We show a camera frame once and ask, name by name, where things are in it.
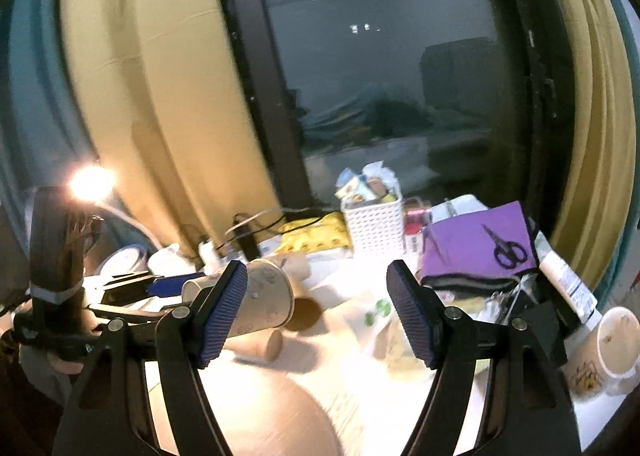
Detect brown paper cup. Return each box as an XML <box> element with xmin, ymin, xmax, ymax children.
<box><xmin>224</xmin><ymin>329</ymin><xmax>284</xmax><ymax>364</ymax></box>

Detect white patterned paper cup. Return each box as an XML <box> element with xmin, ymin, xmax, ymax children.
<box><xmin>180</xmin><ymin>258</ymin><xmax>296</xmax><ymax>338</ymax></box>

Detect cream ceramic mug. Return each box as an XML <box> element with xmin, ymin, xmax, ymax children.
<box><xmin>562</xmin><ymin>306</ymin><xmax>639</xmax><ymax>402</ymax></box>

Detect white tube with label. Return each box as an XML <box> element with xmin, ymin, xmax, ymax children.
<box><xmin>539</xmin><ymin>250</ymin><xmax>598</xmax><ymax>327</ymax></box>

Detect white round bowl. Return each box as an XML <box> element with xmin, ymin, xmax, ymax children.
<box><xmin>96</xmin><ymin>244</ymin><xmax>148</xmax><ymax>277</ymax></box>

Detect black scissors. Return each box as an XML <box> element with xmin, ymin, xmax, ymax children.
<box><xmin>483</xmin><ymin>224</ymin><xmax>528</xmax><ymax>270</ymax></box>

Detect purple cloth pouch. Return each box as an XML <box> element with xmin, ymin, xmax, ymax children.
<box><xmin>420</xmin><ymin>202</ymin><xmax>538</xmax><ymax>280</ymax></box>

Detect yellow curtain right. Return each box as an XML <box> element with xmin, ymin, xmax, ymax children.
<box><xmin>551</xmin><ymin>0</ymin><xmax>637</xmax><ymax>288</ymax></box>

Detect yellow curtain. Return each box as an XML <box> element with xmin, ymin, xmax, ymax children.
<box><xmin>60</xmin><ymin>0</ymin><xmax>280</xmax><ymax>252</ymax></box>
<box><xmin>551</xmin><ymin>0</ymin><xmax>637</xmax><ymax>288</ymax></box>

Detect red ribbon spool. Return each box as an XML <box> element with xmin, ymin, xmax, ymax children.
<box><xmin>402</xmin><ymin>197</ymin><xmax>431</xmax><ymax>254</ymax></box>

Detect white plastic lattice basket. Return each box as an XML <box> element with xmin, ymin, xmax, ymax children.
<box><xmin>341</xmin><ymin>199</ymin><xmax>405</xmax><ymax>257</ymax></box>

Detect yellow patterned cloth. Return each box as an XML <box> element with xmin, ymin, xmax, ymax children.
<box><xmin>274</xmin><ymin>212</ymin><xmax>352</xmax><ymax>254</ymax></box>

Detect yellow curtain left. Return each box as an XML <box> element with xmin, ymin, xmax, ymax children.
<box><xmin>60</xmin><ymin>0</ymin><xmax>280</xmax><ymax>252</ymax></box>

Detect black window frame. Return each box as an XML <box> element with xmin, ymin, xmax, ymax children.
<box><xmin>220</xmin><ymin>0</ymin><xmax>319</xmax><ymax>219</ymax></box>

